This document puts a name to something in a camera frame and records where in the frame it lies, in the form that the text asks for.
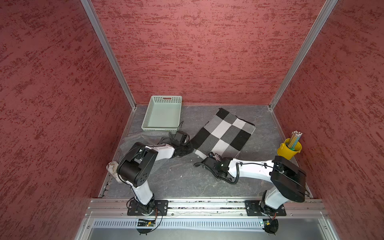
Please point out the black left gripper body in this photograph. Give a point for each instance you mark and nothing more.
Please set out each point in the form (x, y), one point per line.
(186, 149)

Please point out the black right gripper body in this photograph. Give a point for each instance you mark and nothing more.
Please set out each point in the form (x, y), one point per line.
(217, 174)

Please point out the black white checkered scarf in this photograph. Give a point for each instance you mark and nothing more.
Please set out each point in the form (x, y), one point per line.
(225, 135)

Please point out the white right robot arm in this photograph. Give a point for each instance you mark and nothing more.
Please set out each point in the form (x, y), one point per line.
(288, 179)

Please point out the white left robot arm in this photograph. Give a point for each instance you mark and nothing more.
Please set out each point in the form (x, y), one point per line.
(136, 166)

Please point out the pale green plastic basket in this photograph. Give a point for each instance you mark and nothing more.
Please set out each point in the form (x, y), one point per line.
(163, 114)

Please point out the grey cloth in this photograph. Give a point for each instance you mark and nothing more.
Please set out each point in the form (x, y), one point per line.
(149, 139)

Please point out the yellow pencil bucket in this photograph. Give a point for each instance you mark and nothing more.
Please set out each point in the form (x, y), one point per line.
(286, 152)

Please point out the crumpled beige rag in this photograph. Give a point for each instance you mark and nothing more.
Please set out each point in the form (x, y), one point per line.
(112, 169)

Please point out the colored pencils bundle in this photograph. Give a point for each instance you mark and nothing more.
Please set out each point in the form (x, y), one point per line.
(296, 135)

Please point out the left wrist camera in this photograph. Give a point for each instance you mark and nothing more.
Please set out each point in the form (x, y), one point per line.
(180, 138)

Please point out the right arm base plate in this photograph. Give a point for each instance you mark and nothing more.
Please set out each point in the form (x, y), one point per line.
(256, 209)

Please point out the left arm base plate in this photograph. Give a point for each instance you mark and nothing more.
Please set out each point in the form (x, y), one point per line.
(160, 207)

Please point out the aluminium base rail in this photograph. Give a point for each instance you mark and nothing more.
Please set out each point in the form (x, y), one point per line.
(232, 208)

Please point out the left corner aluminium post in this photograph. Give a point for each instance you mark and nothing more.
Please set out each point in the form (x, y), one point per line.
(97, 26)

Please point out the corner aluminium post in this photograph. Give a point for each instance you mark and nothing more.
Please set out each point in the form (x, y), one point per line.
(317, 26)
(97, 26)

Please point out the right corner aluminium post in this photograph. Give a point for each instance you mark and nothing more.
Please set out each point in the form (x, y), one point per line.
(317, 26)

